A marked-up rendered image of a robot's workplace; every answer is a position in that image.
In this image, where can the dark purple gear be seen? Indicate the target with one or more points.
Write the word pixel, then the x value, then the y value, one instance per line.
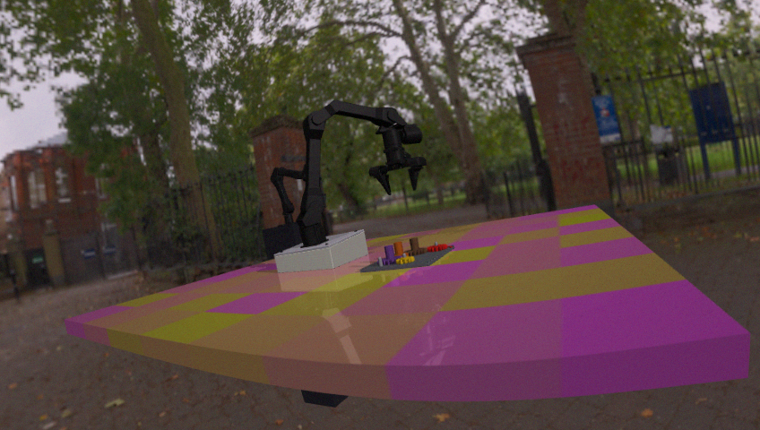
pixel 389 253

